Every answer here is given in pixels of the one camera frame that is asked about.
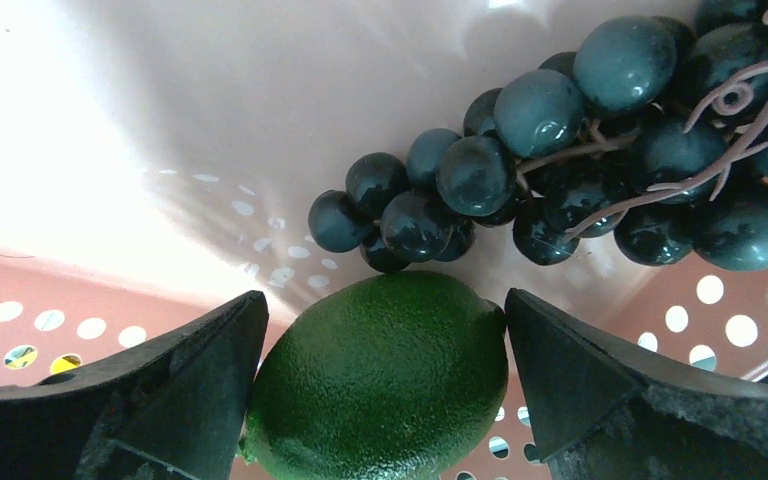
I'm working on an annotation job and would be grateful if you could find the dark toy grape bunch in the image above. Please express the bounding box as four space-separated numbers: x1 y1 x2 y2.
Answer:
307 1 768 273

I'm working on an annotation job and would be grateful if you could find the pink plastic basket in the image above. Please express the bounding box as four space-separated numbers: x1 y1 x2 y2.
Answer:
0 1 768 479

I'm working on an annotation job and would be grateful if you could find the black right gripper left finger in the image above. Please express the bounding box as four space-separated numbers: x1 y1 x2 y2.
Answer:
0 291 269 479

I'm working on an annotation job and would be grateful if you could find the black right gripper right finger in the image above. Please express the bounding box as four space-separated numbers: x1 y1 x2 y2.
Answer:
504 289 768 479

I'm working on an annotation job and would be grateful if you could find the dark green toy avocado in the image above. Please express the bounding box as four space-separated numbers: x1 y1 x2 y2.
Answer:
239 271 509 479

